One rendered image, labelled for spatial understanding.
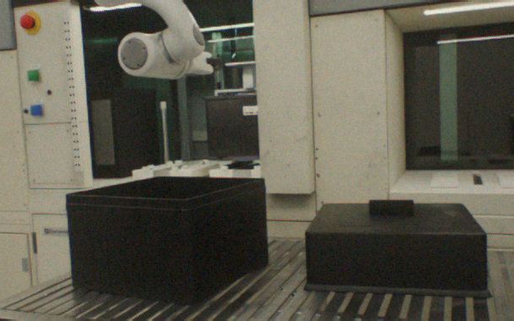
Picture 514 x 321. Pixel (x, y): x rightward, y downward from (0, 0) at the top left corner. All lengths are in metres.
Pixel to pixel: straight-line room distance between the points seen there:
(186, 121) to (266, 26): 1.15
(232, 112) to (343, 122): 0.42
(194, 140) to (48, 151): 0.88
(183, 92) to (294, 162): 1.19
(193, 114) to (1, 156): 0.93
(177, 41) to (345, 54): 0.40
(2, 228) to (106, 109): 0.49
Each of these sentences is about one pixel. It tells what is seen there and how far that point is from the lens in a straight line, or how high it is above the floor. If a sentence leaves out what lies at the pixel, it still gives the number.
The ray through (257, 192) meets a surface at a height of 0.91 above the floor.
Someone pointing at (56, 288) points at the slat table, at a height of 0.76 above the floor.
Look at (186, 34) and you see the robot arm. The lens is 1.08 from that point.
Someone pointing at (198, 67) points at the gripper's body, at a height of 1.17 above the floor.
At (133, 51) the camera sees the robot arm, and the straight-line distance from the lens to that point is 1.10.
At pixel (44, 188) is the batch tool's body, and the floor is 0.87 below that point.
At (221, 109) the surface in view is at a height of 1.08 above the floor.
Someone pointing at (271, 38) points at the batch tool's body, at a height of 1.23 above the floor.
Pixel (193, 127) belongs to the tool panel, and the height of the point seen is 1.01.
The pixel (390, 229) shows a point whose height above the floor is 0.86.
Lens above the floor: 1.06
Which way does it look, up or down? 5 degrees down
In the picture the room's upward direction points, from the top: 3 degrees counter-clockwise
